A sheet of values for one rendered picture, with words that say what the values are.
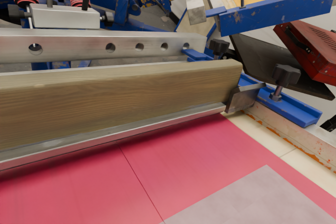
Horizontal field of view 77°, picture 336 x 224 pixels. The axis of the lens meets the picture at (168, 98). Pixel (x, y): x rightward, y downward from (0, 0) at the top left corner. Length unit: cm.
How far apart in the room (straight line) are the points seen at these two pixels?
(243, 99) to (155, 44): 25
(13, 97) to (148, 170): 16
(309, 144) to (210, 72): 19
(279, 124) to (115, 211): 29
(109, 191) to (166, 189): 6
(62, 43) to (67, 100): 24
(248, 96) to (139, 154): 21
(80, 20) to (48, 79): 29
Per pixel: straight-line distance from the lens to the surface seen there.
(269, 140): 39
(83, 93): 23
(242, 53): 107
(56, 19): 50
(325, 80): 106
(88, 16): 50
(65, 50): 46
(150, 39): 51
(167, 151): 30
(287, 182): 33
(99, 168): 27
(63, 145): 24
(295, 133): 40
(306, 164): 38
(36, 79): 22
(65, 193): 25
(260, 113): 42
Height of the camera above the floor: 135
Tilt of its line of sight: 41 degrees down
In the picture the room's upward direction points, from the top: 24 degrees clockwise
